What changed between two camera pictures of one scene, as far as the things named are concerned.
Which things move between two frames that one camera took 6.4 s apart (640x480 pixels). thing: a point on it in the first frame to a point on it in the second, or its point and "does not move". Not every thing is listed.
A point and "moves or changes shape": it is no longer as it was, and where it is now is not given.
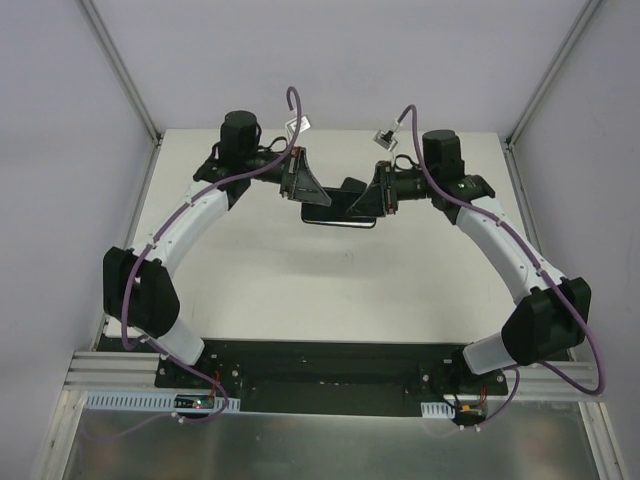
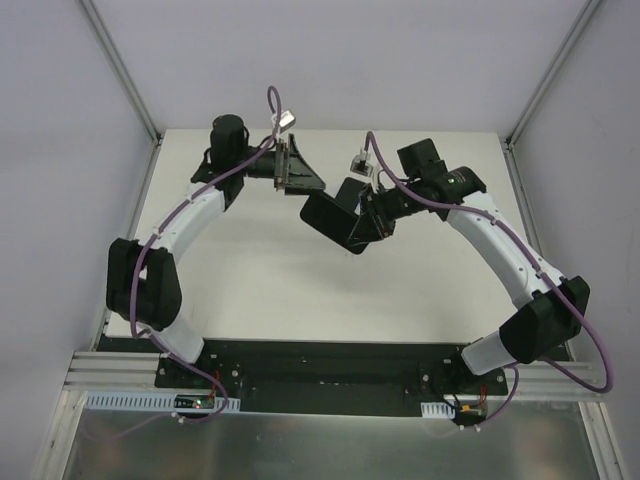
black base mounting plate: [331, 377] does not move
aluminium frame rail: [101, 371] does not move
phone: [336, 213] moves or changes shape
